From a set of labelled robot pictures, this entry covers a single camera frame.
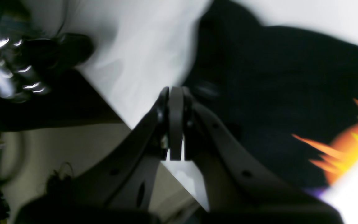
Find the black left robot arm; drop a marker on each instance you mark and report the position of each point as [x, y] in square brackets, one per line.
[31, 61]

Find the black T-shirt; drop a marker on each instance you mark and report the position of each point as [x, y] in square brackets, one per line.
[268, 84]

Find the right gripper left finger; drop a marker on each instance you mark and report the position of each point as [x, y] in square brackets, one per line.
[118, 189]

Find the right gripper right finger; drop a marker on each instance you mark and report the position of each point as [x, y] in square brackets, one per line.
[239, 189]

